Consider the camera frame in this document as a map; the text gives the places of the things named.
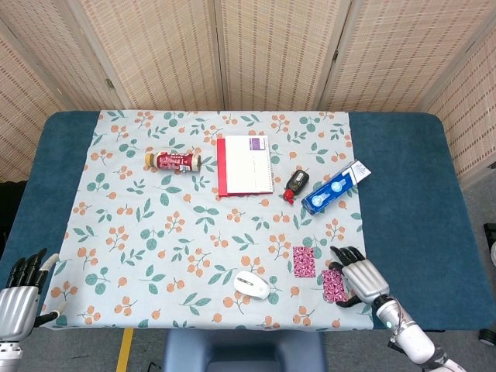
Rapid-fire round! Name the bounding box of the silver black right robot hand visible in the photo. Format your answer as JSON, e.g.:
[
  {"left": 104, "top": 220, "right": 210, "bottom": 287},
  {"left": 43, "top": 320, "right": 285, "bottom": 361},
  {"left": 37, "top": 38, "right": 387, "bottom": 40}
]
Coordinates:
[{"left": 329, "top": 245, "right": 391, "bottom": 308}]

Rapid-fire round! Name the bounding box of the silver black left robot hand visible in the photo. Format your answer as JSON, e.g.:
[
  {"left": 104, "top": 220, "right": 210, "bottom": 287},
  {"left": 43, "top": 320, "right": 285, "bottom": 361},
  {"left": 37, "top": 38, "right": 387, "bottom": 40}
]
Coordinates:
[{"left": 0, "top": 247, "right": 69, "bottom": 339}]

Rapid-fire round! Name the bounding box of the magenta patterned card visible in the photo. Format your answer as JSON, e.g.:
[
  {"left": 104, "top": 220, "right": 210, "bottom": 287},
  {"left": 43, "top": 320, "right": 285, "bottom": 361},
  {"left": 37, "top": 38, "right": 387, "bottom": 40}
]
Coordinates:
[
  {"left": 292, "top": 246, "right": 316, "bottom": 278},
  {"left": 322, "top": 269, "right": 349, "bottom": 303}
]

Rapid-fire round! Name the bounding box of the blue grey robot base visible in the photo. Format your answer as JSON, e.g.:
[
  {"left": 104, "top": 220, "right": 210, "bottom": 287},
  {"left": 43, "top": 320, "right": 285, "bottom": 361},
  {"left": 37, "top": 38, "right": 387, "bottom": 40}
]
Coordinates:
[{"left": 162, "top": 329, "right": 329, "bottom": 372}]

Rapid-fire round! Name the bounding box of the blue toothpaste box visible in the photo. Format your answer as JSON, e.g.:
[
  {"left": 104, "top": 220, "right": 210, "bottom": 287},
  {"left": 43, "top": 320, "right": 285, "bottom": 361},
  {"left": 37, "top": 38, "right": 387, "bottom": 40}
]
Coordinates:
[{"left": 301, "top": 160, "right": 372, "bottom": 216}]

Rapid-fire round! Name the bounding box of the black object beside table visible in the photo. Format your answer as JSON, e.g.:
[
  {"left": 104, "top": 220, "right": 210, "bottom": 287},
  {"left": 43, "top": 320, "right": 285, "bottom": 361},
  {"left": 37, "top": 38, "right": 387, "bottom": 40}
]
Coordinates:
[{"left": 0, "top": 180, "right": 28, "bottom": 255}]

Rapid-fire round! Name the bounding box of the white computer mouse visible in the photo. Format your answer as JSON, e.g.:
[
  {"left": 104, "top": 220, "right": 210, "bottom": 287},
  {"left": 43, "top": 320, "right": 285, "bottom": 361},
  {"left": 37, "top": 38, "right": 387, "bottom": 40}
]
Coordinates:
[{"left": 232, "top": 270, "right": 271, "bottom": 300}]

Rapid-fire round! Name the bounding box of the black bottle red cap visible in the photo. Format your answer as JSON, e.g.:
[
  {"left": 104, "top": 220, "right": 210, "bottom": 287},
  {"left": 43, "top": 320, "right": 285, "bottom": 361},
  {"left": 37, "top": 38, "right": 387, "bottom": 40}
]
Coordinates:
[{"left": 281, "top": 169, "right": 310, "bottom": 204}]

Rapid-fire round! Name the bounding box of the white and black equipment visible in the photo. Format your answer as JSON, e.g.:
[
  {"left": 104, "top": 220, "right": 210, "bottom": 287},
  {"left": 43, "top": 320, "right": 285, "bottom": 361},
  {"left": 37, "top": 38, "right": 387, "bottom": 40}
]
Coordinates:
[{"left": 483, "top": 222, "right": 496, "bottom": 268}]

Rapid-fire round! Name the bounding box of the white spiral notepad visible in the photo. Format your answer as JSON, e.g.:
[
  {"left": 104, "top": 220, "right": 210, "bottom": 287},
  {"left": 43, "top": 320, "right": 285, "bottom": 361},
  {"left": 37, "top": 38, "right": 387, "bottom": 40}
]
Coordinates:
[{"left": 224, "top": 135, "right": 275, "bottom": 195}]

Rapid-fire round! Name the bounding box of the floral leaf berry tablecloth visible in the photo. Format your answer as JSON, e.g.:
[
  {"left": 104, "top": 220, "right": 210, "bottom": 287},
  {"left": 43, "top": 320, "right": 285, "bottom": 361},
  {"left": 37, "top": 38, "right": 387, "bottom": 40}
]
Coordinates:
[{"left": 37, "top": 110, "right": 375, "bottom": 331}]

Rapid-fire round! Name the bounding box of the red cover notebook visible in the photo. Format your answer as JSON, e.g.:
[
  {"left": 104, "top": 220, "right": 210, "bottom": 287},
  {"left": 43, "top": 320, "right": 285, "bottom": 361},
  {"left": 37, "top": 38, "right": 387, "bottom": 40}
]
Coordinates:
[{"left": 215, "top": 137, "right": 274, "bottom": 198}]

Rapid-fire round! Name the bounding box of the brown drink bottle red label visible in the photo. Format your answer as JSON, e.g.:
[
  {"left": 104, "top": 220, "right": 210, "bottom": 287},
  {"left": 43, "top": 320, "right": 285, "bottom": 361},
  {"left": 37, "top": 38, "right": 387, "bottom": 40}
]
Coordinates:
[{"left": 144, "top": 151, "right": 203, "bottom": 174}]

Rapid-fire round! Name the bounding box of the woven folding screen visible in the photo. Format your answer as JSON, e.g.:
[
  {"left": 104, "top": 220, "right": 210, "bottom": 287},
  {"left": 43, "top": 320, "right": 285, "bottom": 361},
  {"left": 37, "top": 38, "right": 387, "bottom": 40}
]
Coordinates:
[{"left": 0, "top": 0, "right": 496, "bottom": 195}]

